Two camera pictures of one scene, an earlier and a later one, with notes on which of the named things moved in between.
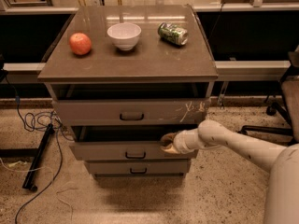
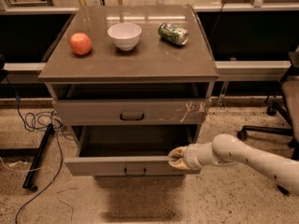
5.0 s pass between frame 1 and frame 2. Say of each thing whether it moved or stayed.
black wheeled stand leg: stayed
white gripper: moved
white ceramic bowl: stayed
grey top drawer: stayed
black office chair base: stayed
